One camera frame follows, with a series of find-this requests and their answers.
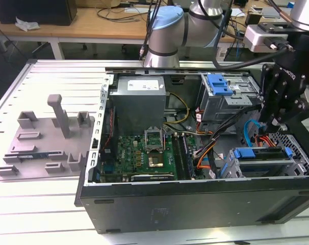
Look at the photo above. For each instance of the hard disk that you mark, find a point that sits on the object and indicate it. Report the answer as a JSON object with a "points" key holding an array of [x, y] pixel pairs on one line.
{"points": [[243, 153]]}

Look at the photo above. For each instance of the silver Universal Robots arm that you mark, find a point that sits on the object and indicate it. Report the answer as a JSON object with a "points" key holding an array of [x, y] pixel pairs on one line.
{"points": [[167, 38]]}

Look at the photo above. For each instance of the metal disk bay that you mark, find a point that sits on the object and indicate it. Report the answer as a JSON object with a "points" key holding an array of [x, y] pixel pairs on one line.
{"points": [[261, 171]]}

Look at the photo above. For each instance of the blue plastic cage latch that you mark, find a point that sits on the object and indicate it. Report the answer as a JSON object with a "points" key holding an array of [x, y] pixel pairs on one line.
{"points": [[218, 84]]}

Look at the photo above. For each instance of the silver optical drive cage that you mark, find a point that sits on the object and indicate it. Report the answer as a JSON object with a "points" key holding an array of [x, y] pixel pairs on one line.
{"points": [[220, 107]]}

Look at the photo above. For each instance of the grey flat box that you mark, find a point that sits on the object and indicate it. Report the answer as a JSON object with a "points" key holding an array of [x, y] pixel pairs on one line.
{"points": [[270, 12]]}

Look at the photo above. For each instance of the small black box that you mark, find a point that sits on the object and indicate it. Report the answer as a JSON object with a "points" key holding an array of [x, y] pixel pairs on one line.
{"points": [[251, 18]]}

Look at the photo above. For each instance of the white paper sheet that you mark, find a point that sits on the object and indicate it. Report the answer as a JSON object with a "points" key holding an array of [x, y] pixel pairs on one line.
{"points": [[238, 12]]}

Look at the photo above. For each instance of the black open PC case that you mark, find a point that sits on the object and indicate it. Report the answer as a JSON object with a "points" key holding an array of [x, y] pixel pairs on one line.
{"points": [[195, 204]]}

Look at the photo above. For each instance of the CPU socket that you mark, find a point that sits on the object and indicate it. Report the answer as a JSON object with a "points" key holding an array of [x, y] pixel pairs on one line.
{"points": [[155, 160]]}

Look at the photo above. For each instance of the grey power supply unit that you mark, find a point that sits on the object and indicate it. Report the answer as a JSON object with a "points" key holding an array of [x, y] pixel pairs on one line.
{"points": [[136, 107]]}

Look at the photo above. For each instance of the black graphics card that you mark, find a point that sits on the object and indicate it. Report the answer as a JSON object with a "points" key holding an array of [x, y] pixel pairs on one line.
{"points": [[152, 177]]}

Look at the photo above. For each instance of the green motherboard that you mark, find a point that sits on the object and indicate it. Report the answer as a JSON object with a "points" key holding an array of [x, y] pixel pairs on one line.
{"points": [[130, 153]]}

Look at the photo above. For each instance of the wooden desk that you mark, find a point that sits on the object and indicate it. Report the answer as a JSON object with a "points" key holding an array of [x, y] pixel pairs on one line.
{"points": [[67, 30]]}

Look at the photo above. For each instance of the grey parts rack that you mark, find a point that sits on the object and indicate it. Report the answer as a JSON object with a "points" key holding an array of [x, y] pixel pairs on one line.
{"points": [[50, 143]]}

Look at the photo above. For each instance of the large black box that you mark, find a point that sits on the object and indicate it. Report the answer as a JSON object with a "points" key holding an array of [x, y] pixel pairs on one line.
{"points": [[34, 11]]}

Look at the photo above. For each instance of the crumpled white paper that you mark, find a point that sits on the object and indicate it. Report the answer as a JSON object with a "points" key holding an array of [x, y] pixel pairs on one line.
{"points": [[27, 25]]}

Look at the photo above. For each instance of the RAM stick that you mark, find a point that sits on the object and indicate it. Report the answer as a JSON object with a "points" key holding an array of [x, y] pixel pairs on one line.
{"points": [[29, 155]]}

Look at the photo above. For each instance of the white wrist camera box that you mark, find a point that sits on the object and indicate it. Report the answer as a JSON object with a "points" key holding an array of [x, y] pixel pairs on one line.
{"points": [[256, 38]]}

